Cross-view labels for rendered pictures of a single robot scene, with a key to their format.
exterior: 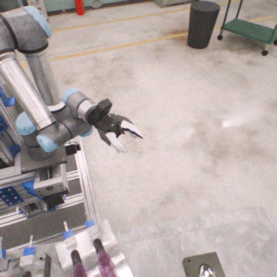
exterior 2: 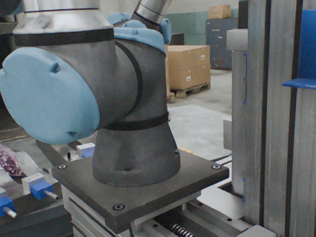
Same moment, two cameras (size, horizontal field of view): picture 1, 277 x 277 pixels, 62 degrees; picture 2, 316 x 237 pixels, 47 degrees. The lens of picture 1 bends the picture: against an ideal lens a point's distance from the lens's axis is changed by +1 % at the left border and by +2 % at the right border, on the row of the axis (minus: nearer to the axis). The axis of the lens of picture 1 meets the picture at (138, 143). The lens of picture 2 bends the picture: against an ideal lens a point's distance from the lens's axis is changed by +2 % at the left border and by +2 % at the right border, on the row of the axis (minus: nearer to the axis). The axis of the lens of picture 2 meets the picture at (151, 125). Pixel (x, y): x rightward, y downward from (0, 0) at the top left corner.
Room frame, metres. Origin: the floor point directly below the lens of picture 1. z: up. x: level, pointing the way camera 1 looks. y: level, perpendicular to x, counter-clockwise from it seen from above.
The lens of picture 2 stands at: (1.32, 0.37, 1.28)
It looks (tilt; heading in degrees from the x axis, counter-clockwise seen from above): 17 degrees down; 163
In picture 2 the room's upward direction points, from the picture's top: 4 degrees counter-clockwise
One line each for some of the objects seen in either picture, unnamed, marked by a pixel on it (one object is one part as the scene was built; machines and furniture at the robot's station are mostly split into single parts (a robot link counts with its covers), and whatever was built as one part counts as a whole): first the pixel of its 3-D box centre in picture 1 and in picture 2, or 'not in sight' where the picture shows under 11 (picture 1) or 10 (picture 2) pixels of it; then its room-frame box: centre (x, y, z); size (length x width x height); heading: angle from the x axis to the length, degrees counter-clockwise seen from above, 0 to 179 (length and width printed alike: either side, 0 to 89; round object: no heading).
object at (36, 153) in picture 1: (39, 143); (134, 140); (0.77, 0.51, 1.09); 0.15 x 0.15 x 0.10
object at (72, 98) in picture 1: (77, 102); not in sight; (0.67, 0.23, 1.43); 0.11 x 0.08 x 0.09; 44
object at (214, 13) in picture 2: not in sight; (219, 11); (-6.24, 4.42, 1.26); 0.42 x 0.33 x 0.29; 22
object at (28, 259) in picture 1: (29, 250); (92, 158); (0.31, 0.48, 0.89); 0.13 x 0.05 x 0.05; 11
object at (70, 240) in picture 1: (68, 234); (43, 191); (0.40, 0.34, 0.86); 0.13 x 0.05 x 0.05; 28
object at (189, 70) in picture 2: not in sight; (169, 69); (-4.61, 2.56, 0.37); 1.20 x 0.82 x 0.74; 30
